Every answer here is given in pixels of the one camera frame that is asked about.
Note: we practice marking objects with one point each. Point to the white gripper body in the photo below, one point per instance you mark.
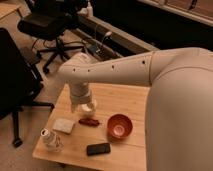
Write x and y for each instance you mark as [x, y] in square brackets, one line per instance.
[79, 96]

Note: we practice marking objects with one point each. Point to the white ceramic cup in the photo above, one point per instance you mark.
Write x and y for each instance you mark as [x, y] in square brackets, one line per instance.
[89, 108]

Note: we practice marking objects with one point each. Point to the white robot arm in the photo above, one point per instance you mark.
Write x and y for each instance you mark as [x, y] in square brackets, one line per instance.
[179, 108]

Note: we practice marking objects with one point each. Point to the red ceramic bowl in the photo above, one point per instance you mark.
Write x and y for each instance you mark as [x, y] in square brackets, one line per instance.
[119, 126]

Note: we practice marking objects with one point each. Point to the white square sponge pad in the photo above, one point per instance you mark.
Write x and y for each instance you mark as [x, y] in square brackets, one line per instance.
[63, 125]

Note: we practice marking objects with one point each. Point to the dark chair at left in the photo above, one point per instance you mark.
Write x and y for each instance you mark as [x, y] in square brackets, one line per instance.
[18, 85]

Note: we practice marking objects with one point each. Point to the black smartphone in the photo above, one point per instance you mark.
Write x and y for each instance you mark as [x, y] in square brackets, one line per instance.
[95, 149]

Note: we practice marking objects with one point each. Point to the black office chair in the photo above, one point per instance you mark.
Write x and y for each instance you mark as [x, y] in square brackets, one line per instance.
[48, 20]

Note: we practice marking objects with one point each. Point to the white bottle in background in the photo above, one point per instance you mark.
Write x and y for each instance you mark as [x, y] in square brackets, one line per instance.
[89, 9]

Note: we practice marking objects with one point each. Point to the power strip with cables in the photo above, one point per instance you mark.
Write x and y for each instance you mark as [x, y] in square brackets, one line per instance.
[99, 49]

